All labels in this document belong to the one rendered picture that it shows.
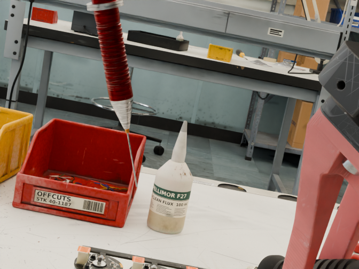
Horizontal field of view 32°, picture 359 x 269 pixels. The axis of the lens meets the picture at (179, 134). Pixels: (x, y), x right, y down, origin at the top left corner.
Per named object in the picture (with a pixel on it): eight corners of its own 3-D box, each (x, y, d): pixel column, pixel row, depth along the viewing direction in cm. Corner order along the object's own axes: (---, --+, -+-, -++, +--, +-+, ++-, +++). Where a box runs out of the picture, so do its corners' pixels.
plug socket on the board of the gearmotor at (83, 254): (91, 266, 31) (93, 254, 31) (74, 263, 31) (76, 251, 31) (93, 260, 32) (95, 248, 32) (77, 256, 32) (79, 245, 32)
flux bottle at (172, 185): (140, 226, 55) (161, 118, 53) (154, 216, 58) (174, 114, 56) (175, 237, 54) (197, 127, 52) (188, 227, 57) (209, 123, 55)
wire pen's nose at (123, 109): (112, 127, 29) (107, 97, 29) (134, 122, 29) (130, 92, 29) (118, 134, 28) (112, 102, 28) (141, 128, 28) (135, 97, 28)
